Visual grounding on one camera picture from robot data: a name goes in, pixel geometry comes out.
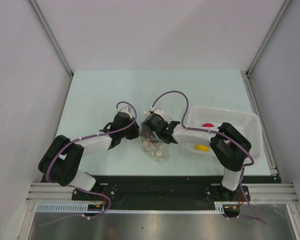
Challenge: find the clear polka dot zip bag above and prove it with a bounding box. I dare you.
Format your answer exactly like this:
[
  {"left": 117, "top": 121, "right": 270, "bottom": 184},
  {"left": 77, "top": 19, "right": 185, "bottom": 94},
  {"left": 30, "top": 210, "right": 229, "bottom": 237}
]
[{"left": 139, "top": 112, "right": 171, "bottom": 163}]

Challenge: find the yellow fake fruit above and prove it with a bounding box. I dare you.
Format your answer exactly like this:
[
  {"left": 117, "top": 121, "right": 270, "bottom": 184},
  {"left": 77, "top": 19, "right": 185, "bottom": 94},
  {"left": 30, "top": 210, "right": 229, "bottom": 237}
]
[{"left": 195, "top": 145, "right": 210, "bottom": 152}]

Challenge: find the red fake fruit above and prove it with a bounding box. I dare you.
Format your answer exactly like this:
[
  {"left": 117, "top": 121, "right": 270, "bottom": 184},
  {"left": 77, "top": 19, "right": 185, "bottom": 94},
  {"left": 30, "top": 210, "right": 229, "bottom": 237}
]
[{"left": 202, "top": 123, "right": 214, "bottom": 128}]

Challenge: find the orange fake fruit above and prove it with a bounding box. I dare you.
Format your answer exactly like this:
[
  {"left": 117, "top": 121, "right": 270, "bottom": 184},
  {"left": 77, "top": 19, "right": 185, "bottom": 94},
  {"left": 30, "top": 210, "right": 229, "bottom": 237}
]
[{"left": 146, "top": 132, "right": 154, "bottom": 145}]

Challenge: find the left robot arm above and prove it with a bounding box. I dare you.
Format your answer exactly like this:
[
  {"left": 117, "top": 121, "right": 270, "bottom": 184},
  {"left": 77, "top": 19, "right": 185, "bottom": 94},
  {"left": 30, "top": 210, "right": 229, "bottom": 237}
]
[{"left": 38, "top": 111, "right": 139, "bottom": 200}]

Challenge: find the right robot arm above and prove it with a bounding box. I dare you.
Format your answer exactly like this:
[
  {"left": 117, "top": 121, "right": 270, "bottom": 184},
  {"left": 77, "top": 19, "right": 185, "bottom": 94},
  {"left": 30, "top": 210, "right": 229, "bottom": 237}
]
[{"left": 140, "top": 112, "right": 255, "bottom": 201}]

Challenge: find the white perforated plastic basket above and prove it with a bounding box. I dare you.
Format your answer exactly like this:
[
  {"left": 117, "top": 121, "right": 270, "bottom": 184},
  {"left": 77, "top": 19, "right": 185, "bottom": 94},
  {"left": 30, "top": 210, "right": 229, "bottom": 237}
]
[{"left": 187, "top": 105, "right": 264, "bottom": 163}]

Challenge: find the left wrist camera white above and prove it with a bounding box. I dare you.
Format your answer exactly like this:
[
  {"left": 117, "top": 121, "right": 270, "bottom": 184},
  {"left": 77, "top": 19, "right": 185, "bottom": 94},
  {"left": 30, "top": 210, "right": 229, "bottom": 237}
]
[{"left": 116, "top": 105, "right": 131, "bottom": 117}]

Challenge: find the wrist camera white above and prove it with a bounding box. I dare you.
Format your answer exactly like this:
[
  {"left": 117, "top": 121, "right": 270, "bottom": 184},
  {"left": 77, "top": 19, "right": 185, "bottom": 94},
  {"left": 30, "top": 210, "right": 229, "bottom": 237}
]
[
  {"left": 149, "top": 106, "right": 165, "bottom": 118},
  {"left": 116, "top": 105, "right": 131, "bottom": 117}
]

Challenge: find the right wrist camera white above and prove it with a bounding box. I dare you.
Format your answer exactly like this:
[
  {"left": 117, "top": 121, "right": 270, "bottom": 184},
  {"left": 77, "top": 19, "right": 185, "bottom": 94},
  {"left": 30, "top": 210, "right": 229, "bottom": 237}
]
[{"left": 149, "top": 106, "right": 165, "bottom": 118}]

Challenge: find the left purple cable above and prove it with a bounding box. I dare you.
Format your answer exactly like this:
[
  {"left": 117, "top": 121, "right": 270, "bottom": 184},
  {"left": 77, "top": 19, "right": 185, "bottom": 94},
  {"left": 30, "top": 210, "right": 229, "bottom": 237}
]
[{"left": 44, "top": 101, "right": 138, "bottom": 186}]

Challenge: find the purple cable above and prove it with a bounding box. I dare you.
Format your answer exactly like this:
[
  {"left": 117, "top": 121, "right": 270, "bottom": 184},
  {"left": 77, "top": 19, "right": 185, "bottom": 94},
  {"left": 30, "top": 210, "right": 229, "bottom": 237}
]
[
  {"left": 44, "top": 101, "right": 138, "bottom": 186},
  {"left": 151, "top": 90, "right": 267, "bottom": 225}
]

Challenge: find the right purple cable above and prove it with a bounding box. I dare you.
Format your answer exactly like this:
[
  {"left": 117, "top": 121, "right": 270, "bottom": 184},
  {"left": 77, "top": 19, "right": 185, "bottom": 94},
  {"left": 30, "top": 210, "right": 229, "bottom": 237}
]
[{"left": 151, "top": 90, "right": 267, "bottom": 225}]

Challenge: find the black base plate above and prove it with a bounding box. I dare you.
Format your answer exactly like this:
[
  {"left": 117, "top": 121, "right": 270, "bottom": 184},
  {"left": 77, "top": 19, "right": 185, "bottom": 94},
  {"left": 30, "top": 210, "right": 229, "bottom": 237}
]
[{"left": 71, "top": 175, "right": 282, "bottom": 210}]

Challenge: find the white slotted cable duct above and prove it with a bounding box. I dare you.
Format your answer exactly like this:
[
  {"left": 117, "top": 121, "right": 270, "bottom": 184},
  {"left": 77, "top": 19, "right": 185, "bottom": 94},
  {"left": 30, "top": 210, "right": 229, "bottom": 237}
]
[{"left": 35, "top": 203, "right": 231, "bottom": 215}]

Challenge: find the right aluminium side rail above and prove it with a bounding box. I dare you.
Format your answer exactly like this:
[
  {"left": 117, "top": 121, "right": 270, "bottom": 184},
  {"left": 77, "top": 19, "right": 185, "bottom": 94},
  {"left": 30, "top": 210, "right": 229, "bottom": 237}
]
[{"left": 241, "top": 71, "right": 279, "bottom": 176}]

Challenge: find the left aluminium frame post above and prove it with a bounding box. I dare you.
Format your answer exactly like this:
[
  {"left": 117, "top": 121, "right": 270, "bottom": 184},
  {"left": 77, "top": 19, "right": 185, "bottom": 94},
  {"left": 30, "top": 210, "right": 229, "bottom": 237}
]
[{"left": 26, "top": 0, "right": 74, "bottom": 79}]

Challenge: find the aluminium frame post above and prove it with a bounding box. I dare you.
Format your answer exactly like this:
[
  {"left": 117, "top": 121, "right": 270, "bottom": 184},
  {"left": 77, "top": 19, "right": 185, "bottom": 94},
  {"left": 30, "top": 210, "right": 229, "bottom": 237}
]
[
  {"left": 26, "top": 0, "right": 74, "bottom": 79},
  {"left": 245, "top": 0, "right": 294, "bottom": 77}
]

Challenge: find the right aluminium frame post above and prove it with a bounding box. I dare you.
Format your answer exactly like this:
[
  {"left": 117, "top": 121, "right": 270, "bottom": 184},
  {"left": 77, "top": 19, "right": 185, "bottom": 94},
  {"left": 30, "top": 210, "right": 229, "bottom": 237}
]
[{"left": 245, "top": 0, "right": 294, "bottom": 77}]

